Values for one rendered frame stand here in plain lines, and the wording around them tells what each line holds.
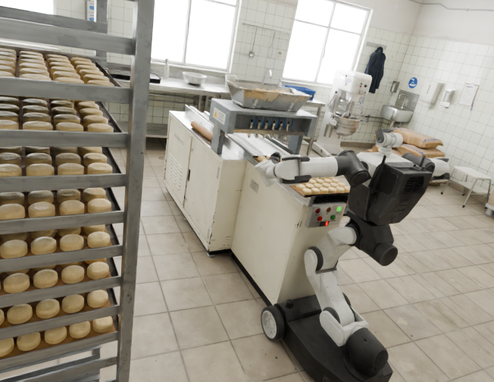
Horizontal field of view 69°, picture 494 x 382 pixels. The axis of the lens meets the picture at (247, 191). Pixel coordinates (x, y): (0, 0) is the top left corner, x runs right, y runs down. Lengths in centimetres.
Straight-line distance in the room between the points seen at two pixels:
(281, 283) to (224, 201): 73
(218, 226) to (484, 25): 523
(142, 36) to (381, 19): 647
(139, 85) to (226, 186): 191
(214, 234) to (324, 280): 96
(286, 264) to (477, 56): 512
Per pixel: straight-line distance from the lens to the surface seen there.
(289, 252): 220
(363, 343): 207
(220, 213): 267
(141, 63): 73
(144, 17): 72
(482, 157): 637
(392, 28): 725
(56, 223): 84
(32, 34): 73
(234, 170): 255
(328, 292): 218
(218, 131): 254
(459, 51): 688
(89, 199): 93
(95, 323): 111
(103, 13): 116
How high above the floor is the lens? 165
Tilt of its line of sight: 23 degrees down
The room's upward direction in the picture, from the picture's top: 11 degrees clockwise
